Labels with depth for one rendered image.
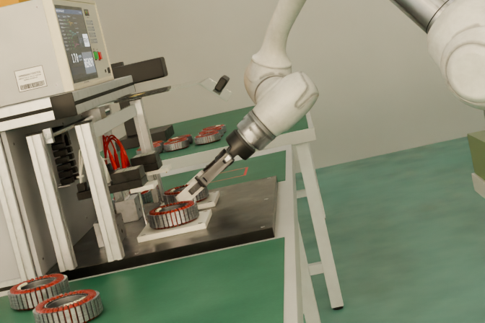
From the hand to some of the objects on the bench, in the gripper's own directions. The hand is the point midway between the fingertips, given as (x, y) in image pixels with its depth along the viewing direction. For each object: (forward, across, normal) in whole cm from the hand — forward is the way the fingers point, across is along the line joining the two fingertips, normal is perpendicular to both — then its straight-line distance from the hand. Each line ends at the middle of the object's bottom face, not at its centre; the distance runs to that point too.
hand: (185, 194), depth 223 cm
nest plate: (+2, +24, +3) cm, 24 cm away
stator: (+1, 0, +2) cm, 2 cm away
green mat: (+23, +76, -6) cm, 80 cm away
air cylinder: (+14, +24, -4) cm, 28 cm away
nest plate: (+2, 0, +3) cm, 3 cm away
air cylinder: (+14, 0, -4) cm, 15 cm away
